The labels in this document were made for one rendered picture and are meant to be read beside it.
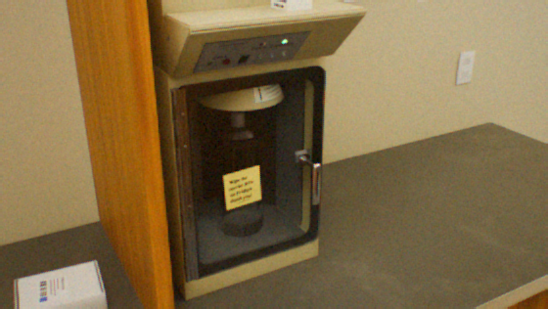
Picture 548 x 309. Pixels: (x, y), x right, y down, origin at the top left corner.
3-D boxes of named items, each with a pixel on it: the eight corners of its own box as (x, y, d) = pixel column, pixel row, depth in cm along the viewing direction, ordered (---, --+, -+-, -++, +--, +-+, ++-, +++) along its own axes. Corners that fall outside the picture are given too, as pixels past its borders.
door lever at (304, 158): (308, 193, 113) (297, 196, 112) (309, 152, 109) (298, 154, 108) (322, 204, 109) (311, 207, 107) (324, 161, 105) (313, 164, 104)
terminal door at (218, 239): (188, 280, 107) (173, 86, 90) (317, 239, 120) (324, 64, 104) (189, 283, 106) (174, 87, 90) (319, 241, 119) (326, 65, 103)
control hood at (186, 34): (165, 74, 89) (160, 14, 85) (327, 52, 104) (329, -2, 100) (192, 93, 80) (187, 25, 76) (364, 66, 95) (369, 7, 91)
